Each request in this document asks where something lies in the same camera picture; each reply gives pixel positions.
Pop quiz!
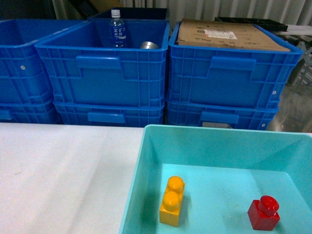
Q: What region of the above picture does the red one-stud toy block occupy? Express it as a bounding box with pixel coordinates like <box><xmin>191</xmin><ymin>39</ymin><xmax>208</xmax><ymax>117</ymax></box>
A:
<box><xmin>247</xmin><ymin>195</ymin><xmax>280</xmax><ymax>231</ymax></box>

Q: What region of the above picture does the teal plastic tray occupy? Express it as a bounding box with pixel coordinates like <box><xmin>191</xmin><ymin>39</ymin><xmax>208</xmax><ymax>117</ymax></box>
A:
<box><xmin>119</xmin><ymin>125</ymin><xmax>312</xmax><ymax>234</ymax></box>

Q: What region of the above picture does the white foam board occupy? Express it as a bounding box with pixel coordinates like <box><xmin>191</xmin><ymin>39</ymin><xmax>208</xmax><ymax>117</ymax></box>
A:
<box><xmin>272</xmin><ymin>25</ymin><xmax>312</xmax><ymax>36</ymax></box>

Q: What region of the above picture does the yellow two-stud toy block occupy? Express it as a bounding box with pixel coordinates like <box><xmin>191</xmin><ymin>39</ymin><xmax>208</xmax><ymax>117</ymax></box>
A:
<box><xmin>159</xmin><ymin>175</ymin><xmax>185</xmax><ymax>227</ymax></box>

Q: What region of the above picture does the blue crate upper left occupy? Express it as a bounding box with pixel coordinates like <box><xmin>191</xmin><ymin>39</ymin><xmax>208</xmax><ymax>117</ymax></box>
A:
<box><xmin>0</xmin><ymin>19</ymin><xmax>83</xmax><ymax>104</ymax></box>

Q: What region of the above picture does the blue crate upper middle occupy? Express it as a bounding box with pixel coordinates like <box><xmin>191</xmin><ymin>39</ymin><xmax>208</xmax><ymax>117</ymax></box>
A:
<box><xmin>35</xmin><ymin>19</ymin><xmax>170</xmax><ymax>107</ymax></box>

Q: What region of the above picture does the grey expandable roller conveyor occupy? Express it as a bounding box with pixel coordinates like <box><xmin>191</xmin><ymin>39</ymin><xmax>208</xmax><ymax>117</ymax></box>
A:
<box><xmin>287</xmin><ymin>41</ymin><xmax>312</xmax><ymax>86</ymax></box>

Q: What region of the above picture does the black plastic pallet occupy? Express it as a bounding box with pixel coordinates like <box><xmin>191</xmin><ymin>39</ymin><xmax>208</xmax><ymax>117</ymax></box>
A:
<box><xmin>214</xmin><ymin>17</ymin><xmax>288</xmax><ymax>32</ymax></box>

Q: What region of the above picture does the silver metal can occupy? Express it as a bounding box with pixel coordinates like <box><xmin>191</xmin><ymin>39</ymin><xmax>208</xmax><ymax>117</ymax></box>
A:
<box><xmin>140</xmin><ymin>41</ymin><xmax>159</xmax><ymax>49</ymax></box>

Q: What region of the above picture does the dark blue crate behind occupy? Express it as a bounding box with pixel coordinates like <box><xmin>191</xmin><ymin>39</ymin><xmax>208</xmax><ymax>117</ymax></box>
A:
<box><xmin>88</xmin><ymin>7</ymin><xmax>169</xmax><ymax>20</ymax></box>

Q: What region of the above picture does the brown cardboard box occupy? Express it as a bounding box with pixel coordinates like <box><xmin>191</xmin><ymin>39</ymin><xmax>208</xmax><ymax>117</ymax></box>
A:
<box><xmin>176</xmin><ymin>19</ymin><xmax>290</xmax><ymax>52</ymax></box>

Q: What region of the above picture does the blue crate upper right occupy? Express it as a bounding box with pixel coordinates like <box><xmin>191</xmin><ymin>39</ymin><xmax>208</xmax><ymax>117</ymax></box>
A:
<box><xmin>167</xmin><ymin>24</ymin><xmax>303</xmax><ymax>109</ymax></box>

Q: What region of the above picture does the blue crate lower left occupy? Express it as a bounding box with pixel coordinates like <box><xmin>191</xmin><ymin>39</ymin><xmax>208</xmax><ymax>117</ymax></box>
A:
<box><xmin>0</xmin><ymin>100</ymin><xmax>62</xmax><ymax>124</ymax></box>

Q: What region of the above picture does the clear water bottle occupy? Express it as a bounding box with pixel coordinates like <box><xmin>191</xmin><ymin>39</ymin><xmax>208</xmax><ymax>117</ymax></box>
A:
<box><xmin>109</xmin><ymin>9</ymin><xmax>127</xmax><ymax>48</ymax></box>

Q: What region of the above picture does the blue crate lower right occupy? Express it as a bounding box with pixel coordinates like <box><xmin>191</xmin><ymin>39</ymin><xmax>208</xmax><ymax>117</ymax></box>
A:
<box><xmin>166</xmin><ymin>101</ymin><xmax>278</xmax><ymax>130</ymax></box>

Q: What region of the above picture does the blue crate lower middle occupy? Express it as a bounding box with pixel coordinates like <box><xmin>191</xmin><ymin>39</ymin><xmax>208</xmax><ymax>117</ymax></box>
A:
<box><xmin>53</xmin><ymin>101</ymin><xmax>164</xmax><ymax>127</ymax></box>

